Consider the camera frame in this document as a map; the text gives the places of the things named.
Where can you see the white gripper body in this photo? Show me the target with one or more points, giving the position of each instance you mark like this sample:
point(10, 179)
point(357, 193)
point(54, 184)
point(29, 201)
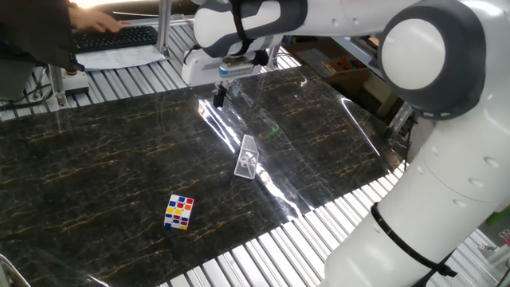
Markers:
point(195, 69)

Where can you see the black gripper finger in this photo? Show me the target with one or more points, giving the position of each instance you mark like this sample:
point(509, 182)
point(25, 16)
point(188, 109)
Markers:
point(223, 95)
point(216, 97)

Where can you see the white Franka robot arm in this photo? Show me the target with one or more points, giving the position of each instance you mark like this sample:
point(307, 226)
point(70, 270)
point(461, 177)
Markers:
point(438, 159)

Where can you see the person's bare hand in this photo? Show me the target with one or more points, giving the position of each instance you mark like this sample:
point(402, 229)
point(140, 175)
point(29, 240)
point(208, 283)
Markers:
point(91, 20)

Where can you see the white paper sheet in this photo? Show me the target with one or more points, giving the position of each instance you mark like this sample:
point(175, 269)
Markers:
point(119, 60)

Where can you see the black keyboard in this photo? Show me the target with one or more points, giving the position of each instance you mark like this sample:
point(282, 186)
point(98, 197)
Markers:
point(115, 38)

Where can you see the multicolour Rubik's cube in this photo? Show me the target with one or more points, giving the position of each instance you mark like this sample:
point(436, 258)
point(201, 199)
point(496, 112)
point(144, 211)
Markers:
point(179, 211)

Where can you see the short aluminium upright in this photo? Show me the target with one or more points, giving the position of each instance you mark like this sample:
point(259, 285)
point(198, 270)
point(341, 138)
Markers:
point(57, 87)

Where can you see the black marble pattern mat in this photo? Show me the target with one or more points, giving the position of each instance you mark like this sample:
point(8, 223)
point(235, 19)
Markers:
point(99, 179)

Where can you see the green plastic object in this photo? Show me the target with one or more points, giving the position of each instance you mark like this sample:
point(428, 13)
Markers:
point(498, 215)

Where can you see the aluminium frame post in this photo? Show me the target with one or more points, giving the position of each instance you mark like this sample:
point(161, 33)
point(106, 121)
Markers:
point(400, 115)
point(164, 28)

